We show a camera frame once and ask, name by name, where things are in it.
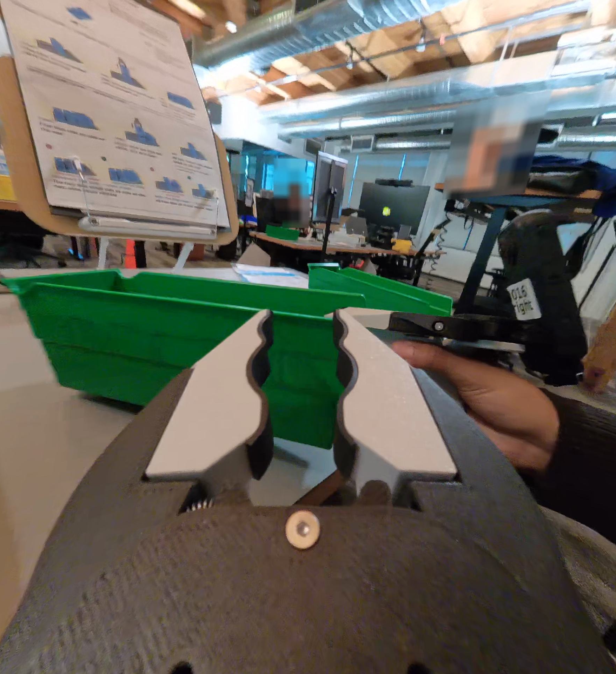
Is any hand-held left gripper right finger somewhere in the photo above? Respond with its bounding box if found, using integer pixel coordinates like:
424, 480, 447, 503
332, 310, 459, 502

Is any silver ribbed duct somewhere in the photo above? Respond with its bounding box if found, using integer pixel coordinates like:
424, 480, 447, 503
279, 113, 616, 153
259, 66, 616, 124
192, 0, 424, 69

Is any tall upright monitor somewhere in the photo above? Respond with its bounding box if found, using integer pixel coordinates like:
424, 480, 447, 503
313, 152, 349, 223

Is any white blue paper sheet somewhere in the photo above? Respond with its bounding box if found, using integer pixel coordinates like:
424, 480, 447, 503
231, 263, 311, 289

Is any person's right hand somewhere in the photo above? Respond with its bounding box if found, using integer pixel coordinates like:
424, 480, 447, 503
392, 339, 560, 472

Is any printed instruction sheet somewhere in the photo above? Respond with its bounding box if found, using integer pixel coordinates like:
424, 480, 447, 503
0, 0, 231, 228

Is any person's right forearm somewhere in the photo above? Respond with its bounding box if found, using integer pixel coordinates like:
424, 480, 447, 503
518, 390, 616, 559

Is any dark metal desk frame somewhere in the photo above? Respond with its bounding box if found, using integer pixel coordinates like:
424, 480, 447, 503
454, 199, 511, 317

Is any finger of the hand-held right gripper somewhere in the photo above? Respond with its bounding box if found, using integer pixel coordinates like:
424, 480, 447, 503
352, 309, 394, 331

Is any wood-top workbench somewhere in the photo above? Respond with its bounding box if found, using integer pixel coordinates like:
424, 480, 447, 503
249, 231, 445, 260

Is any grey desk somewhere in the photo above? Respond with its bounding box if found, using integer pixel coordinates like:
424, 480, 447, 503
0, 266, 393, 669

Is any wide black monitor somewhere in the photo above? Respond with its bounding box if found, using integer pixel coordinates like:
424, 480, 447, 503
359, 181, 431, 238

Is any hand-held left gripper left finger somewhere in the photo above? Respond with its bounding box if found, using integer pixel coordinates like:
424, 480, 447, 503
144, 310, 276, 495

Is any black stand pole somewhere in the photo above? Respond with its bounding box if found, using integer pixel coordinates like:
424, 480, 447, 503
321, 189, 338, 264

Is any blue black jacket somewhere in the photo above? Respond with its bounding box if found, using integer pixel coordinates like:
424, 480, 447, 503
529, 155, 616, 219

